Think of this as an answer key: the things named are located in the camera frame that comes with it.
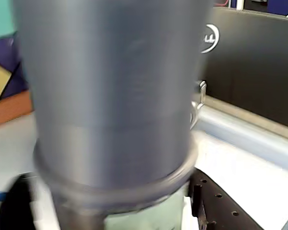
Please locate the black monitor with logo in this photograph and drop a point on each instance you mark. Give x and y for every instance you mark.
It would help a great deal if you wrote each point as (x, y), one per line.
(254, 72)

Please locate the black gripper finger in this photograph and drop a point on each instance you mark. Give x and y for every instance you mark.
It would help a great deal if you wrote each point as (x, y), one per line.
(230, 210)
(21, 198)

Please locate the silver metal clip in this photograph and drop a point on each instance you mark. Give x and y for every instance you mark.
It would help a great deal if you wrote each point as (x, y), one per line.
(202, 93)

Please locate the blue plastic board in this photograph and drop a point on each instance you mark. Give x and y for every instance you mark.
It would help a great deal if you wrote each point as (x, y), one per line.
(242, 134)

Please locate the grey salt shaker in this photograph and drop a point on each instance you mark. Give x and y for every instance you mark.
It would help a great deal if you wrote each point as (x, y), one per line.
(110, 95)

